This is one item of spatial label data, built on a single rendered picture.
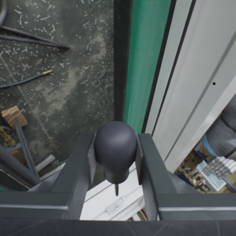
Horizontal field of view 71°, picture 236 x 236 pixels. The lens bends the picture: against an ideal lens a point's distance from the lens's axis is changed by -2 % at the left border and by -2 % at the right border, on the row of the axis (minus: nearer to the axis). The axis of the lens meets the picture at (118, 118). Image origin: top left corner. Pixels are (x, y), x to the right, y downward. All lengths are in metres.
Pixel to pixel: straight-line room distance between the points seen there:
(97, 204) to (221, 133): 0.72
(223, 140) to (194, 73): 0.78
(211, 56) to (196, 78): 0.03
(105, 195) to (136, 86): 0.29
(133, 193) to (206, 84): 0.30
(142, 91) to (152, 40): 0.07
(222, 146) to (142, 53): 0.85
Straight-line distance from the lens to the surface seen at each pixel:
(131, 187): 0.43
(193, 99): 0.22
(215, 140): 0.98
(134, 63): 0.18
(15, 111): 1.26
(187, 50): 0.21
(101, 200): 0.42
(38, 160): 1.26
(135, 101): 0.22
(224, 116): 0.97
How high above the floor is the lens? 0.98
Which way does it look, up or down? 30 degrees down
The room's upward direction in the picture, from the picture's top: 141 degrees clockwise
